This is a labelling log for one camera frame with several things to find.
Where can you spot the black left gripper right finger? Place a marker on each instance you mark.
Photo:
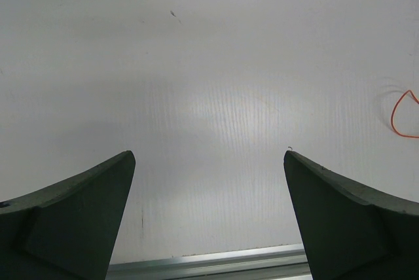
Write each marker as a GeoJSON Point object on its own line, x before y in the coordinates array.
{"type": "Point", "coordinates": [350, 230]}

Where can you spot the aluminium mounting rail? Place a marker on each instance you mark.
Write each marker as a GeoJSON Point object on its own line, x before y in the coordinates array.
{"type": "Point", "coordinates": [280, 262]}

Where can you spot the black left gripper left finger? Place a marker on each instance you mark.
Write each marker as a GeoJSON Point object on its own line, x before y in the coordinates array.
{"type": "Point", "coordinates": [67, 230]}

